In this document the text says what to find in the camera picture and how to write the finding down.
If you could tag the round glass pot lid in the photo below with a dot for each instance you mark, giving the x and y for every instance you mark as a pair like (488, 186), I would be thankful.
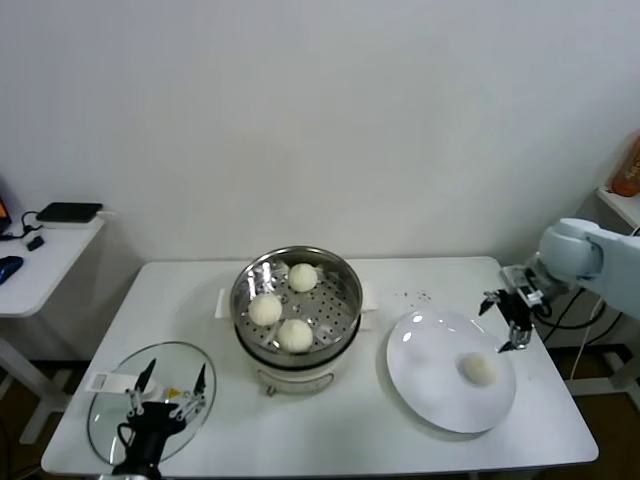
(170, 350)

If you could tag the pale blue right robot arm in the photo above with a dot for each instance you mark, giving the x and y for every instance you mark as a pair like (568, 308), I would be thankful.
(590, 255)

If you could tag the flat black box device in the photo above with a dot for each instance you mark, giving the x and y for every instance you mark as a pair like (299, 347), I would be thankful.
(70, 211)

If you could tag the white desk with frame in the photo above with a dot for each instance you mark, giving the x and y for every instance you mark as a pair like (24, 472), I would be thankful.
(622, 205)

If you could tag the white steamed baozi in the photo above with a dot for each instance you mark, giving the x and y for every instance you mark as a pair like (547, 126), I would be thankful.
(302, 277)
(265, 309)
(479, 369)
(295, 336)

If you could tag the orange bottle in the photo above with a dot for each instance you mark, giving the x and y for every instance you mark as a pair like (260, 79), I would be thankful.
(627, 170)

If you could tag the dark laptop edge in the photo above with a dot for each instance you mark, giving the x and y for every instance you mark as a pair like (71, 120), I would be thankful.
(4, 205)

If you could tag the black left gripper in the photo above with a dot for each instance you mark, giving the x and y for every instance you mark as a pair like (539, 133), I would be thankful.
(155, 427)

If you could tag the white electric cooker pot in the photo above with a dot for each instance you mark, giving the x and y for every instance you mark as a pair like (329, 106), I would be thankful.
(295, 380)

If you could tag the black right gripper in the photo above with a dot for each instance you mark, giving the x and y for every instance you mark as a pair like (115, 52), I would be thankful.
(517, 312)

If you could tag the stainless steel steamer basket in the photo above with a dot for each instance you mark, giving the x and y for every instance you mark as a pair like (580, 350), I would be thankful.
(350, 287)

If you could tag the white round plate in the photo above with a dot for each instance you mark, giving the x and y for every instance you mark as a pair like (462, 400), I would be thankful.
(425, 380)

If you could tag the blue computer mouse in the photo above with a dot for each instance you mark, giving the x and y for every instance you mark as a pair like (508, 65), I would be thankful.
(9, 267)

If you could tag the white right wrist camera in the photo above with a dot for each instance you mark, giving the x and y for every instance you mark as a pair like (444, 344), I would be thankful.
(520, 282)

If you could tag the flat white box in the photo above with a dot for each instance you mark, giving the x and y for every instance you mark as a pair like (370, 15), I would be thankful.
(75, 225)

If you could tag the white side table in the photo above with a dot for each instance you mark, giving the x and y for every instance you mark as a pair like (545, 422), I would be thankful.
(50, 260)

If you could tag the small black adapter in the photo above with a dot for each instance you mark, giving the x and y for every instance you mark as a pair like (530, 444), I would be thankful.
(35, 243)

